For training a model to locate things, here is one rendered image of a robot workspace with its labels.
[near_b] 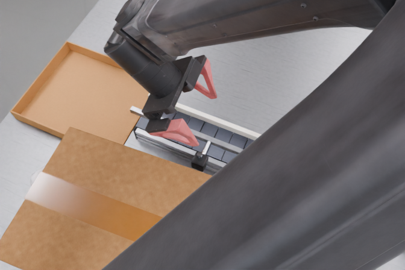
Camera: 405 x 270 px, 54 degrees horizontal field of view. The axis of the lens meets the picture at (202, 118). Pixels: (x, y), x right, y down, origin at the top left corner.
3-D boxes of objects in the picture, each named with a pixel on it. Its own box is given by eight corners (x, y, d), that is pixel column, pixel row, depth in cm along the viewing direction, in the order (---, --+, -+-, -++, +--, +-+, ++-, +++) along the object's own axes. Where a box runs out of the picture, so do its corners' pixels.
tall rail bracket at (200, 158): (214, 164, 99) (217, 134, 85) (203, 190, 96) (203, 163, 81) (203, 160, 100) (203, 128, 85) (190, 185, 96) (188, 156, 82)
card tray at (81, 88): (161, 82, 111) (160, 74, 108) (114, 161, 99) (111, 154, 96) (70, 49, 117) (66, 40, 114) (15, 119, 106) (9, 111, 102)
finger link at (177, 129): (221, 118, 64) (185, 82, 59) (207, 156, 61) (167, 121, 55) (191, 122, 69) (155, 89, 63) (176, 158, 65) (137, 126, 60)
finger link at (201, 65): (233, 85, 68) (200, 47, 62) (220, 119, 64) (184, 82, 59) (204, 91, 72) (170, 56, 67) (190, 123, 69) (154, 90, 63)
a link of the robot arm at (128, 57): (91, 51, 55) (116, 42, 51) (114, 17, 58) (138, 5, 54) (127, 82, 59) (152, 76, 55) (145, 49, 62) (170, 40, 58)
